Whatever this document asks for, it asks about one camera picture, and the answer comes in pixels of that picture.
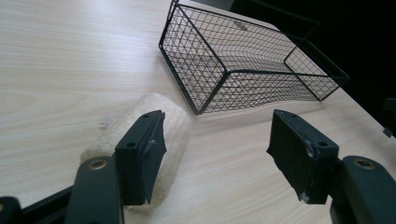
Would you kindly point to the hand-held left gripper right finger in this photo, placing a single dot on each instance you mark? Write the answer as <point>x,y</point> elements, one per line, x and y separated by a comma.
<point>303,155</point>

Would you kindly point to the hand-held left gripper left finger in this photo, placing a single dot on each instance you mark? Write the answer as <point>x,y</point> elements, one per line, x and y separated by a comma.
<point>137,158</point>

